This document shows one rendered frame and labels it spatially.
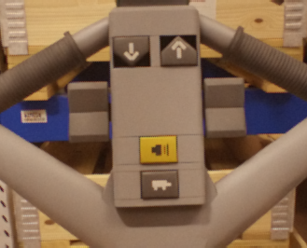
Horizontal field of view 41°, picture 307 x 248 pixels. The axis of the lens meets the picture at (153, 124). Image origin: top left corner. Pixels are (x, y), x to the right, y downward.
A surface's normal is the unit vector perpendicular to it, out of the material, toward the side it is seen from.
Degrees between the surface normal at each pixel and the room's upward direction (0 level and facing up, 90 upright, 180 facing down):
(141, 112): 74
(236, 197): 68
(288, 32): 90
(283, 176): 80
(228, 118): 57
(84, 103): 91
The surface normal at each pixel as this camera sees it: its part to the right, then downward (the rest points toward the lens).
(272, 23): 0.04, 0.24
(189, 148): 0.01, -0.04
